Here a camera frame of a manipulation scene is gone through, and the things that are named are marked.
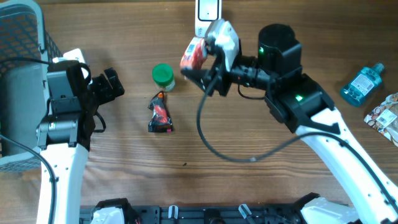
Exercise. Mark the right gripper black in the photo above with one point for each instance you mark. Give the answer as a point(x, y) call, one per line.
point(206, 74)

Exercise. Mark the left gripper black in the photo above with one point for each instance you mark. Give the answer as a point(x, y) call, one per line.
point(107, 93)

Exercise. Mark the red tissue pack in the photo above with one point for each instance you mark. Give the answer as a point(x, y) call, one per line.
point(195, 55)

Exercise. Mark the green lid jar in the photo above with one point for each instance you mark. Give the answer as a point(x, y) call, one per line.
point(163, 77)

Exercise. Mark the red black snack pouch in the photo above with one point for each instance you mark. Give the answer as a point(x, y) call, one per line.
point(161, 121)

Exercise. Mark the blue mouthwash bottle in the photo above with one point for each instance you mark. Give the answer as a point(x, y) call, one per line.
point(362, 85)

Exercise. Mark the beige snack bag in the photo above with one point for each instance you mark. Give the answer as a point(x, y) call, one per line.
point(383, 118)

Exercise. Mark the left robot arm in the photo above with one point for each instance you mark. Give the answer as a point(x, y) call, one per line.
point(64, 137)

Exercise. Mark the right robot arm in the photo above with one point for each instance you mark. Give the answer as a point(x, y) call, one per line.
point(215, 62)

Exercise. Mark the white barcode scanner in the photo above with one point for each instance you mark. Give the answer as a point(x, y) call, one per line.
point(206, 11)

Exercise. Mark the grey plastic mesh basket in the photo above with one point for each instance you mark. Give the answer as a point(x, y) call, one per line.
point(26, 49)

